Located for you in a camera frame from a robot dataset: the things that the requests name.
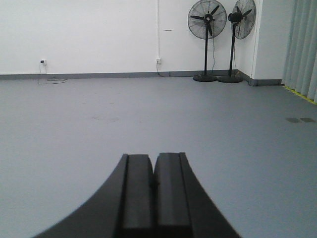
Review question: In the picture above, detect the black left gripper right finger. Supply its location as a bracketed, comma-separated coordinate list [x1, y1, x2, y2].
[155, 152, 240, 238]

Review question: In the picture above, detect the black cable on floor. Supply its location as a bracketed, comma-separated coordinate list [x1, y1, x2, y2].
[37, 63, 67, 84]

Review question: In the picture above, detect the black pedestal fan front-facing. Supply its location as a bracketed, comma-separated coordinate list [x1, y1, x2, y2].
[187, 0, 227, 82]

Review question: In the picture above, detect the grey-green curtain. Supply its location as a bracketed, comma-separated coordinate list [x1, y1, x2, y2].
[282, 0, 317, 104]

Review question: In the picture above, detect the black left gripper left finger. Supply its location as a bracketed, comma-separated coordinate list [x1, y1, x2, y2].
[37, 154, 154, 238]

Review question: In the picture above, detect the white cable conduit on wall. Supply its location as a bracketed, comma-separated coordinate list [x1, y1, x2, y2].
[157, 0, 160, 59]

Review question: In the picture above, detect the black pedestal fan side-facing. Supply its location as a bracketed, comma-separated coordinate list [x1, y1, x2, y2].
[218, 0, 257, 83]

